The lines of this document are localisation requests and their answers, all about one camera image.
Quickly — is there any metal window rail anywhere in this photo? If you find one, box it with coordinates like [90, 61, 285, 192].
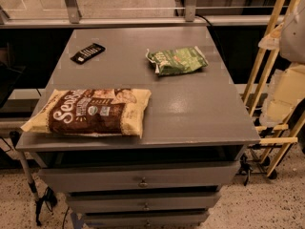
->
[0, 0, 275, 29]

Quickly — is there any yellow wooden frame cart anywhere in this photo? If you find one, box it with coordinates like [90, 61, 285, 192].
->
[242, 0, 305, 179]

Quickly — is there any black snack bar wrapper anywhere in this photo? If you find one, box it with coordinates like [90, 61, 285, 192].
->
[71, 43, 105, 65]

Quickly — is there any green jalapeno chip bag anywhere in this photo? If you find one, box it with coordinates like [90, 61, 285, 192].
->
[146, 46, 208, 76]

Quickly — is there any grey drawer cabinet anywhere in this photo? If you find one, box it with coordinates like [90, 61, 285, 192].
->
[14, 26, 261, 229]

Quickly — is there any top grey drawer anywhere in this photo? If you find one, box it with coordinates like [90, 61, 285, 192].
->
[38, 161, 239, 193]

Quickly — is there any grey tripod leg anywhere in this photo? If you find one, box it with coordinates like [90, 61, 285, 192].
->
[9, 131, 58, 227]

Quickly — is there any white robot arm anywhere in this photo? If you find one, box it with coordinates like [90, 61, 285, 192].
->
[258, 0, 305, 128]

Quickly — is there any middle grey drawer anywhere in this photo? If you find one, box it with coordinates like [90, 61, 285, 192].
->
[67, 192, 220, 214]

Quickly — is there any brown and yellow chip bag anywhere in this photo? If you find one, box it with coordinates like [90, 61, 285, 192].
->
[21, 89, 152, 136]

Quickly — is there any bottom grey drawer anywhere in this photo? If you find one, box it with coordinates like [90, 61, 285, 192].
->
[84, 211, 209, 228]

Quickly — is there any black cable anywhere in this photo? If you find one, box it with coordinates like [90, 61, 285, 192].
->
[194, 13, 227, 62]

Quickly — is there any grey drawer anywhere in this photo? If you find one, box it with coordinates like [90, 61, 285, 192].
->
[67, 192, 220, 214]
[84, 211, 209, 228]
[38, 161, 239, 193]

